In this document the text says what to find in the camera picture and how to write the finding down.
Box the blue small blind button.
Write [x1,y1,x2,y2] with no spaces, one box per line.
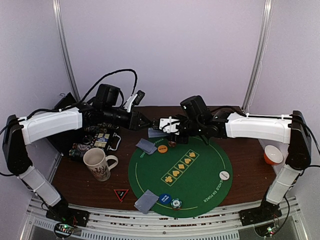
[158,193,172,205]

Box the orange big blind button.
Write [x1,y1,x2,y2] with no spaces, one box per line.
[157,145,168,154]

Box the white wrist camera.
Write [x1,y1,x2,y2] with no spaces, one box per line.
[123,90,145,113]
[152,116,181,135]

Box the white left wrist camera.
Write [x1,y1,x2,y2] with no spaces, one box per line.
[123,90,145,113]

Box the blue playing card deck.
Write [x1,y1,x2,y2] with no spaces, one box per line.
[147,127,170,138]

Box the black poker case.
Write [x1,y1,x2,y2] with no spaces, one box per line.
[43,92,123,157]

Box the red poker chip stack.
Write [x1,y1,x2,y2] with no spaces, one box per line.
[168,141,177,148]

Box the white floral mug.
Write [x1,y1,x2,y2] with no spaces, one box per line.
[83,148,119,182]

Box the blue playing card box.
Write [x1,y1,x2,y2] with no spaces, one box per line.
[93,133,110,148]

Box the round green poker mat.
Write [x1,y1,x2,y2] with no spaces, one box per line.
[128,137,233,218]

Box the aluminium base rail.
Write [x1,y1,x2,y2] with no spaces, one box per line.
[18,197,312,240]

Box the front poker chip row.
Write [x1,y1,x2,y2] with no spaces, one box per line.
[68,143,94,161]

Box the red black triangle token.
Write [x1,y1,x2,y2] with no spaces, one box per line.
[113,189,129,203]

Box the aluminium frame post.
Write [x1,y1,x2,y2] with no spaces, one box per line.
[242,0,274,113]
[52,0,81,102]

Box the orange bowl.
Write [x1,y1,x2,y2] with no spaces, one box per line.
[263,145,284,165]

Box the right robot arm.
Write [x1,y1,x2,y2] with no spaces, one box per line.
[159,95,311,221]

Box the clear dealer button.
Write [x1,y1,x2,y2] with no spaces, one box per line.
[82,135,93,144]

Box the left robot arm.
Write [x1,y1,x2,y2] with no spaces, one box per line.
[2,84,151,222]

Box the left aluminium frame post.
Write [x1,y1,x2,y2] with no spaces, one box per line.
[52,0,81,102]

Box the blue poker chip stack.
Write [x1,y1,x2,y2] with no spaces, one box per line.
[170,198,182,210]

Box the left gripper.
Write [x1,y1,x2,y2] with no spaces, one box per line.
[102,105,153,131]

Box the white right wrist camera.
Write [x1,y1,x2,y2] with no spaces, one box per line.
[152,116,181,135]

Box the right aluminium frame post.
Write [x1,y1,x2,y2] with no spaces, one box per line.
[242,0,274,113]

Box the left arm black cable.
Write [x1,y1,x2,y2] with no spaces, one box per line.
[79,68,139,106]

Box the white dealer button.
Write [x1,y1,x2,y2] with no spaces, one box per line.
[219,170,230,181]

